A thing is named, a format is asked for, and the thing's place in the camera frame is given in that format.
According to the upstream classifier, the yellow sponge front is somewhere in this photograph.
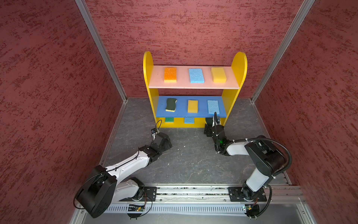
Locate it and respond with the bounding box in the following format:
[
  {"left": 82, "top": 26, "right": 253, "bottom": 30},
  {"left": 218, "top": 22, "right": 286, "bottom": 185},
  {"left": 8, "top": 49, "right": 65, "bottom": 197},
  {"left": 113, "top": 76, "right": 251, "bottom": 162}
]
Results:
[{"left": 187, "top": 100, "right": 198, "bottom": 113}]

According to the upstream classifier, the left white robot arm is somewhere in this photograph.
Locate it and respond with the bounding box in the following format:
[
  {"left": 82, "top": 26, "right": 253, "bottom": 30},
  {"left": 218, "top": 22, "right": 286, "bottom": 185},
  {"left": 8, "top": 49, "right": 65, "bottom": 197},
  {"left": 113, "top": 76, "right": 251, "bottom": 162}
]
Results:
[{"left": 74, "top": 132, "right": 172, "bottom": 218}]

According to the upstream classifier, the perforated metal vent strip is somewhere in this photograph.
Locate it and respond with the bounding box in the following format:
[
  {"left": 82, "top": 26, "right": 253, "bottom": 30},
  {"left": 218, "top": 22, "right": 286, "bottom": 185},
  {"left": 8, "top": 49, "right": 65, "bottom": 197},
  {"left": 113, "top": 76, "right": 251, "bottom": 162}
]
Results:
[{"left": 105, "top": 204, "right": 246, "bottom": 215}]

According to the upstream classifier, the blue sponge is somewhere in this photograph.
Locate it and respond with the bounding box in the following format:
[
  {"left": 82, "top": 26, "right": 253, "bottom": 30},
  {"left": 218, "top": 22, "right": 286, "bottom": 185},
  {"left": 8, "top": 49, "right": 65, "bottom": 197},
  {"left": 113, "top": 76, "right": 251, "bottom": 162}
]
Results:
[
  {"left": 184, "top": 117, "right": 195, "bottom": 124},
  {"left": 207, "top": 100, "right": 220, "bottom": 114},
  {"left": 189, "top": 68, "right": 205, "bottom": 84}
]

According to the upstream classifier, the orange sponge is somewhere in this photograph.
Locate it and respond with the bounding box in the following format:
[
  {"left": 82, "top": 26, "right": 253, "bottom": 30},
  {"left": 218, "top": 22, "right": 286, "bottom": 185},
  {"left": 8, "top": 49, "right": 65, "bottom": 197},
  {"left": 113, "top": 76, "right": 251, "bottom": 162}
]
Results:
[{"left": 164, "top": 67, "right": 177, "bottom": 83}]

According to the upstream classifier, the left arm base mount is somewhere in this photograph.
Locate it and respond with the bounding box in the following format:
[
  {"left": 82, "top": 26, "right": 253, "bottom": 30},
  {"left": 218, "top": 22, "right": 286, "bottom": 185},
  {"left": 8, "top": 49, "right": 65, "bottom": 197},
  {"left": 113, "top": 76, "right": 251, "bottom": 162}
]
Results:
[{"left": 133, "top": 186, "right": 158, "bottom": 202}]

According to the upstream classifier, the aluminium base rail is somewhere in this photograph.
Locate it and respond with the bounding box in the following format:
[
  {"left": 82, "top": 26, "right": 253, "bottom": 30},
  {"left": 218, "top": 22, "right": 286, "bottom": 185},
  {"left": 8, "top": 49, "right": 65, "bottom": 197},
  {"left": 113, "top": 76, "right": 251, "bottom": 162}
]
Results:
[{"left": 117, "top": 183, "right": 304, "bottom": 205}]

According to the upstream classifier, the aluminium corner post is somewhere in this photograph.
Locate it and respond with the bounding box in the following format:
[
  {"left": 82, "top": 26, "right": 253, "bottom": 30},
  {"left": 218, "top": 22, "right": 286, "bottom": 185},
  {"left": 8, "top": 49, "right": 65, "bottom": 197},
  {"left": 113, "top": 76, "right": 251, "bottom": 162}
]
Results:
[
  {"left": 251, "top": 0, "right": 315, "bottom": 104},
  {"left": 75, "top": 0, "right": 128, "bottom": 103}
]

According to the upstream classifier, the bright green yellow sponge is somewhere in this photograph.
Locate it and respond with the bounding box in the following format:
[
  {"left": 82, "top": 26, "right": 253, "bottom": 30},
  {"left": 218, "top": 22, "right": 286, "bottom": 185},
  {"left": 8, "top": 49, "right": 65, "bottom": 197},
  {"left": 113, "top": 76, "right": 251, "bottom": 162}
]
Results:
[{"left": 165, "top": 118, "right": 174, "bottom": 123}]

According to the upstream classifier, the thin black left cable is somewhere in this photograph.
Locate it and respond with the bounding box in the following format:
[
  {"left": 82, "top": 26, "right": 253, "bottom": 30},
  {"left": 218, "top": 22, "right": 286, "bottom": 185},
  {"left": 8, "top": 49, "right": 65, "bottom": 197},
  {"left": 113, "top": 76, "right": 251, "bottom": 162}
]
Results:
[{"left": 73, "top": 119, "right": 163, "bottom": 210}]

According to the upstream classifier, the left aluminium corner post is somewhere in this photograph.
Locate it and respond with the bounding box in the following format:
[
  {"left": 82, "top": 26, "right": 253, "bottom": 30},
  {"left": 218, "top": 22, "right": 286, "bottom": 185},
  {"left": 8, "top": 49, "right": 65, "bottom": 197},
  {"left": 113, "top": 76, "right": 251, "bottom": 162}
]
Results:
[{"left": 75, "top": 0, "right": 128, "bottom": 103}]

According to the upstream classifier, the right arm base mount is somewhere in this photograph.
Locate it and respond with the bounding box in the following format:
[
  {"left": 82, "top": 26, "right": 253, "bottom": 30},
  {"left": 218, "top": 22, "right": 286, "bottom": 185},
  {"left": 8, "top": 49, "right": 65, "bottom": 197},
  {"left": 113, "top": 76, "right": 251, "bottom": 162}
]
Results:
[{"left": 228, "top": 187, "right": 267, "bottom": 203}]

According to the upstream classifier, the yellow wooden two-tier shelf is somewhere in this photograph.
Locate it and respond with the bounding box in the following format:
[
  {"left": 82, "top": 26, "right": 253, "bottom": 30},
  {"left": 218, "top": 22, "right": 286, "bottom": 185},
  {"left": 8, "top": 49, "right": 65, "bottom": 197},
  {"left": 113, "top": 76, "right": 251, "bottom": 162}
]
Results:
[{"left": 143, "top": 51, "right": 248, "bottom": 128}]

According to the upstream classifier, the right aluminium corner post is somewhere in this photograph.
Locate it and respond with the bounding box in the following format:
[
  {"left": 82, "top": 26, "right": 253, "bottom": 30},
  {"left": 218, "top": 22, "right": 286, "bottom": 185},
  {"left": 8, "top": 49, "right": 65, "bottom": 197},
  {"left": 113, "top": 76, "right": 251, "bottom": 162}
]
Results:
[{"left": 251, "top": 0, "right": 315, "bottom": 104}]

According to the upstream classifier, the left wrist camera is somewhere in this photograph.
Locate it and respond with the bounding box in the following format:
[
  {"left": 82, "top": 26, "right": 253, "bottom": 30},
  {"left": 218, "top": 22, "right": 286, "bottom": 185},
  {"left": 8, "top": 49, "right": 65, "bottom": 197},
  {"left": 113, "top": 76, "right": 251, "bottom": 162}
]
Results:
[{"left": 151, "top": 127, "right": 158, "bottom": 141}]

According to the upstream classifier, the dark green wavy sponge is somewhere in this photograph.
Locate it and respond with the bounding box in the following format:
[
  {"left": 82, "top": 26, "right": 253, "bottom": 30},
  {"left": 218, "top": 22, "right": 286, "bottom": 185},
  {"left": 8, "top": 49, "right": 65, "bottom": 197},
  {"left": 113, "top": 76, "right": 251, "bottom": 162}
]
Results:
[
  {"left": 205, "top": 118, "right": 213, "bottom": 127},
  {"left": 165, "top": 98, "right": 177, "bottom": 112}
]

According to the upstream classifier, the black corrugated cable conduit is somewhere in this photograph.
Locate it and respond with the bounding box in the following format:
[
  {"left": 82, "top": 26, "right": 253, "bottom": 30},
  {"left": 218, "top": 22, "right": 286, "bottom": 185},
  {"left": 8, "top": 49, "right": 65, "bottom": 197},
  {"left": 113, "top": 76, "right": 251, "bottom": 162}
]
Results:
[{"left": 213, "top": 111, "right": 293, "bottom": 177}]

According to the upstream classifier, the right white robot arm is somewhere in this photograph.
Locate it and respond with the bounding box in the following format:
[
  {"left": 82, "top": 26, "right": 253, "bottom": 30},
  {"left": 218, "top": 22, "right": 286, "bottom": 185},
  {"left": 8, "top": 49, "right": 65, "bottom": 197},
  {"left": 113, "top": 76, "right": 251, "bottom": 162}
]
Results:
[{"left": 204, "top": 124, "right": 292, "bottom": 202}]

